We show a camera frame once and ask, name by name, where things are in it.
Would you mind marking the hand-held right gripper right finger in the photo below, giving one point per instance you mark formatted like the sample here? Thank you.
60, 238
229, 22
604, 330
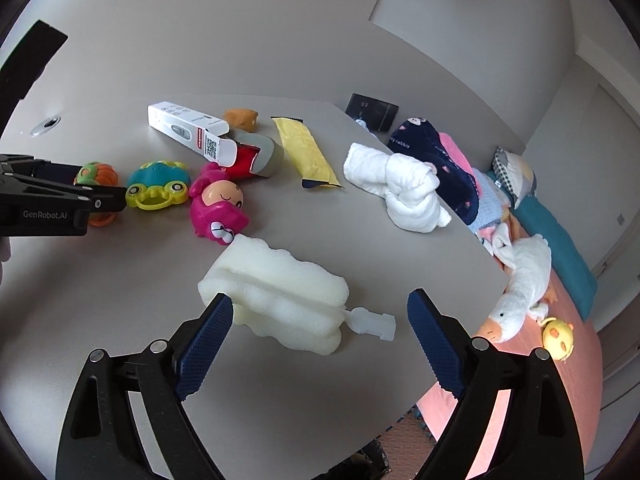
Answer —
434, 345

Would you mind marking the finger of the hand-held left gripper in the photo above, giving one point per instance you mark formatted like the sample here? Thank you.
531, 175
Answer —
55, 172
107, 200

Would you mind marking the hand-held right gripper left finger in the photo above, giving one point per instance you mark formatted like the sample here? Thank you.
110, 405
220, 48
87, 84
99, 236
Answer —
206, 345

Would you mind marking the orange green ball toy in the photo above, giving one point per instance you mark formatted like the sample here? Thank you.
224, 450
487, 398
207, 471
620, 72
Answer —
95, 174

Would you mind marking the white sponge brush head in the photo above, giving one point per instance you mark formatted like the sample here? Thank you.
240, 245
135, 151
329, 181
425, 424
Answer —
280, 290

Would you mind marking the blue green frog car toy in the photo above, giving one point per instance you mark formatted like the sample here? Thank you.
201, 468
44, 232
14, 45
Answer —
157, 182

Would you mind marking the white carton box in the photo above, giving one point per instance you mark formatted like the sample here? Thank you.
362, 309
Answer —
182, 125

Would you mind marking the pink doll toy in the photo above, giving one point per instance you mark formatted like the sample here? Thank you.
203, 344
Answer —
217, 205

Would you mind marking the black flat panel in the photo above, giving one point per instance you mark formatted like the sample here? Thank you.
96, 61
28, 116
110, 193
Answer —
27, 65

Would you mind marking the white goose plush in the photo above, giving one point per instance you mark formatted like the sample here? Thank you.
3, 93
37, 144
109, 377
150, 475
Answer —
525, 275

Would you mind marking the yellow chick plush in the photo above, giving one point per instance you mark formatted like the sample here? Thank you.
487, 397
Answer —
559, 337

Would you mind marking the pink bed sheet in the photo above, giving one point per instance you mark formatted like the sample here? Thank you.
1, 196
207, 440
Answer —
575, 410

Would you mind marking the light blue cloth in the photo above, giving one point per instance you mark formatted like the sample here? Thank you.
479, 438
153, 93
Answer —
491, 200

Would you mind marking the brown plush toy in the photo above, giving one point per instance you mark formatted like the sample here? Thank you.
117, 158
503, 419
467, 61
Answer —
241, 119

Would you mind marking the teal pillow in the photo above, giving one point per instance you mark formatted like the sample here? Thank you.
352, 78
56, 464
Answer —
560, 250

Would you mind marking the white rolled towel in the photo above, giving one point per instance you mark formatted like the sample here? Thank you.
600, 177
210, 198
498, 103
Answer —
400, 185

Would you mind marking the navy printed blanket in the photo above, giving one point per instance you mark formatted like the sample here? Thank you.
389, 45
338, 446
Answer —
440, 160

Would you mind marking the checked pillow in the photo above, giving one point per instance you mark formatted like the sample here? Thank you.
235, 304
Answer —
515, 172

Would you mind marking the yellow snack wrapper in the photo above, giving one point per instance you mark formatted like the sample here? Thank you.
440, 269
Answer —
305, 152

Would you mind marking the black box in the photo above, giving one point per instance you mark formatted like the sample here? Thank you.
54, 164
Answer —
372, 110

